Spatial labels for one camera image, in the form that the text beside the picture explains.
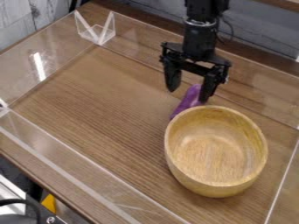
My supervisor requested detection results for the yellow black device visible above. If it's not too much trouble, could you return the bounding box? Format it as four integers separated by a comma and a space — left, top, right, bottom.
41, 193, 68, 224

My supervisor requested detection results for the clear acrylic tray wall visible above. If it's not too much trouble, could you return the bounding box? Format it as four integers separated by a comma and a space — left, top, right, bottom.
0, 100, 188, 224

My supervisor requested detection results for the black cable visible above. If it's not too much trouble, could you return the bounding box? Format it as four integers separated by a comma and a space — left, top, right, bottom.
0, 198, 42, 224

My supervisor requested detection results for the purple toy eggplant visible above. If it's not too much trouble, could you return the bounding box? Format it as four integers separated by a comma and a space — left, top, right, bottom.
169, 84, 201, 119

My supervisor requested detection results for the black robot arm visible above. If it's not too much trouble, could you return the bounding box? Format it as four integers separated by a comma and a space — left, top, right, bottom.
160, 0, 231, 103

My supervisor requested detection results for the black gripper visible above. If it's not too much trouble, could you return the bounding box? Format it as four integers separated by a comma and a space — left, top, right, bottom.
160, 18, 231, 103

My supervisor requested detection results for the clear acrylic corner bracket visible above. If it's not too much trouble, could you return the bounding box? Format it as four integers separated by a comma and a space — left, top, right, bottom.
73, 11, 116, 46

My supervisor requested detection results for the light wooden bowl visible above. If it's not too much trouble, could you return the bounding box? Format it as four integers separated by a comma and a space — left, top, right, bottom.
163, 106, 268, 198

